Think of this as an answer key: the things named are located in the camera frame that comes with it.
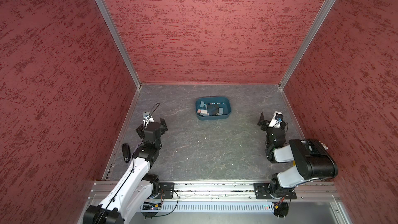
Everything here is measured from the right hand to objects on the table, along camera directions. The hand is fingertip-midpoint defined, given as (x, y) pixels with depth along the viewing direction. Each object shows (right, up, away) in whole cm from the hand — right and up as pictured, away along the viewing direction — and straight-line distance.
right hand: (269, 116), depth 89 cm
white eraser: (-39, +2, +12) cm, 41 cm away
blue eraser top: (-40, +7, +17) cm, 44 cm away
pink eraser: (-42, +2, +14) cm, 45 cm away
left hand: (-67, -4, -7) cm, 68 cm away
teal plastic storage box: (-23, +5, +16) cm, 29 cm away
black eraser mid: (-33, +2, +15) cm, 37 cm away
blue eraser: (-28, +2, +11) cm, 30 cm away
